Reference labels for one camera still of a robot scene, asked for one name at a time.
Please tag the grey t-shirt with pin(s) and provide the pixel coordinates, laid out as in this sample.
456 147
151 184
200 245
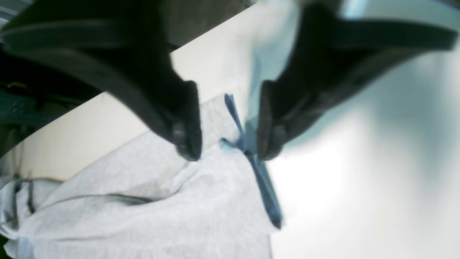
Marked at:
144 201

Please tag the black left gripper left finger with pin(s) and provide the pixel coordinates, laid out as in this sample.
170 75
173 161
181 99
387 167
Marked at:
119 47

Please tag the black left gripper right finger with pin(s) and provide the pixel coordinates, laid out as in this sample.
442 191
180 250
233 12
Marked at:
333 59

